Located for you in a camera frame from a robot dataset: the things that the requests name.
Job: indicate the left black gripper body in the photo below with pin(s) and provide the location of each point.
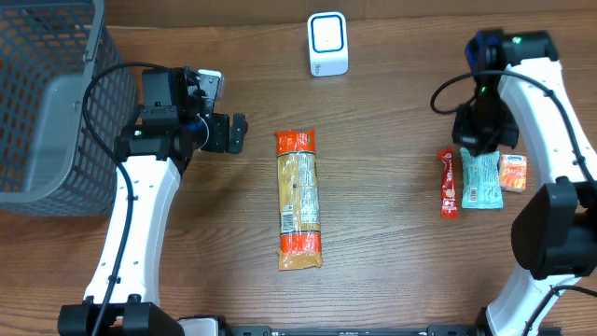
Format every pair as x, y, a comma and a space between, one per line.
219, 132

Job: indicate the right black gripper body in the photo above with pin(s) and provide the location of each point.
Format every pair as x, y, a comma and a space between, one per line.
483, 137

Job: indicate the teal snack packet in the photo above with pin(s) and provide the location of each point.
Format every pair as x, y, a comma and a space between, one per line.
481, 188

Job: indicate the orange tissue pack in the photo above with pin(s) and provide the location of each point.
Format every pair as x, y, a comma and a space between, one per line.
513, 172

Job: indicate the red stick sachet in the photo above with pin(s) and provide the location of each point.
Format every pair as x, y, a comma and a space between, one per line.
449, 206

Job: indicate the red spaghetti pasta package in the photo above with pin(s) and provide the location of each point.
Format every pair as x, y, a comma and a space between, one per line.
299, 207

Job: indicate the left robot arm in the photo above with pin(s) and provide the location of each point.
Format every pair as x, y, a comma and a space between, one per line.
151, 152

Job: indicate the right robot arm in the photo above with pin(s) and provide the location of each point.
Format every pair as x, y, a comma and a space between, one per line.
520, 95

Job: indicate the white barcode scanner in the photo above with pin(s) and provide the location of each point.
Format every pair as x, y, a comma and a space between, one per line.
328, 44

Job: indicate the grey plastic mesh basket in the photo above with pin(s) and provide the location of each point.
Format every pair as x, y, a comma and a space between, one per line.
50, 164

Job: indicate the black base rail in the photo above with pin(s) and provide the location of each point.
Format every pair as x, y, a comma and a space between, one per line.
432, 330

